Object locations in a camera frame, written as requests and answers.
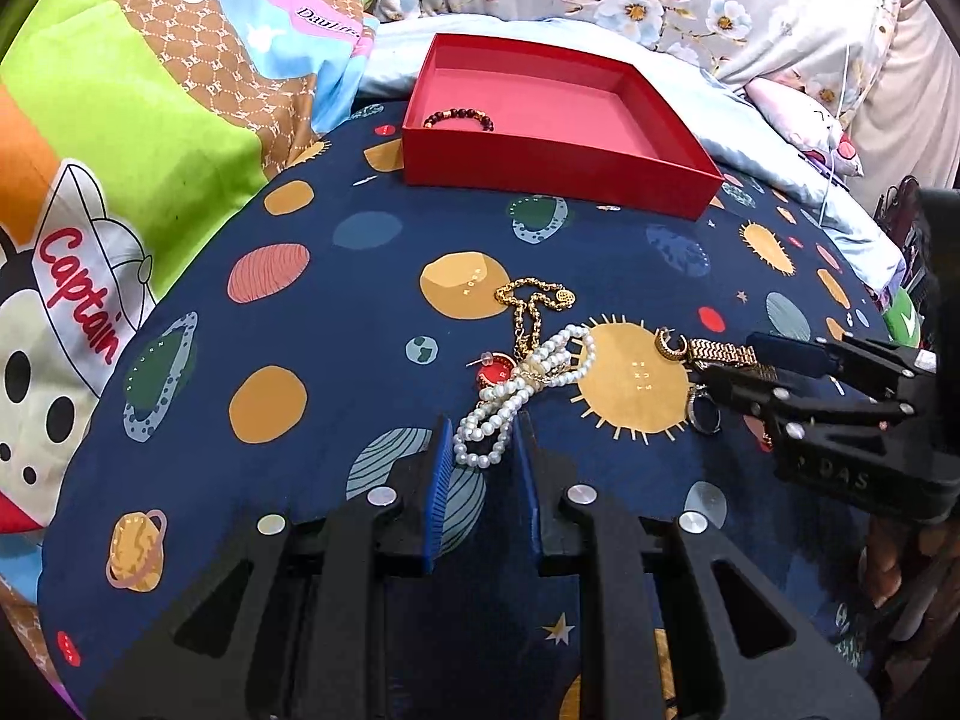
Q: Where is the red tray box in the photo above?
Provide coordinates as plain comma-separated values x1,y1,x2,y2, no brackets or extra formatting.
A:
402,34,724,220

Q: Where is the dark beaded bracelet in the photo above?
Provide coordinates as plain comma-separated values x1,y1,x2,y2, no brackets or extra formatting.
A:
421,107,497,134

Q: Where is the colourful monkey cartoon quilt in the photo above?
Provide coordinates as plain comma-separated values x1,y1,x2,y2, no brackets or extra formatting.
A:
2,0,373,718

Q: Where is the red gold hoop earring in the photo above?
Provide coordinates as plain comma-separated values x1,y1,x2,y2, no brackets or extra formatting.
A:
469,351,516,390

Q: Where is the gold chain necklace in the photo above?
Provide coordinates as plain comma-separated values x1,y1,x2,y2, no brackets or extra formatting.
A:
493,276,580,361

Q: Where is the gold watch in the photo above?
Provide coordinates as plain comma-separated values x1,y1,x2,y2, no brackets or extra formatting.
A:
686,338,778,380

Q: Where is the green bag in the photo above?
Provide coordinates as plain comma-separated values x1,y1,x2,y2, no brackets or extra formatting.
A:
882,286,923,348

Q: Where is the silver ring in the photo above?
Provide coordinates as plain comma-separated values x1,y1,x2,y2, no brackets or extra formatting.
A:
685,383,724,437

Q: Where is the white pearl bracelet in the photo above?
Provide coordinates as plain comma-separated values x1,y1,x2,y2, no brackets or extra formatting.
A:
451,322,599,472

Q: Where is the floral grey bedding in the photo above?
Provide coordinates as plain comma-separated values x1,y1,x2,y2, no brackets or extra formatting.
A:
371,0,958,206

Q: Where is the navy planet print blanket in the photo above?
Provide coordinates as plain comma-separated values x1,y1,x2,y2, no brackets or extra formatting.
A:
39,103,887,712

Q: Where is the white cartoon pillow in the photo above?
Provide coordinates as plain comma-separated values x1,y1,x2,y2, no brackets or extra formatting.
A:
745,78,864,177

